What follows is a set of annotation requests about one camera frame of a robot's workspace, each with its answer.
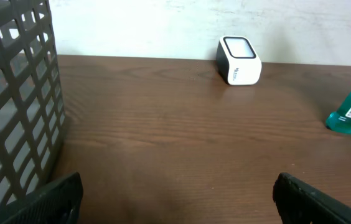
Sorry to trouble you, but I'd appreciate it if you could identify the white barcode scanner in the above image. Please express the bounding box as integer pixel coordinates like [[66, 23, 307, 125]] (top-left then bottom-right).
[[215, 35, 262, 86]]

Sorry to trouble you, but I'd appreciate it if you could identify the grey plastic shopping basket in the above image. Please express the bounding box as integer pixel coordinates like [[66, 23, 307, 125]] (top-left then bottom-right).
[[0, 0, 66, 208]]

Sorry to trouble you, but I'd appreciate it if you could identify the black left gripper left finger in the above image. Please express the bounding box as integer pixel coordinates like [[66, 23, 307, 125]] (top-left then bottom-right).
[[0, 172, 83, 224]]

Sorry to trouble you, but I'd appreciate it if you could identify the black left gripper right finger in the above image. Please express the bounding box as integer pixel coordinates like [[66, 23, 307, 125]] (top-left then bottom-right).
[[273, 172, 351, 224]]

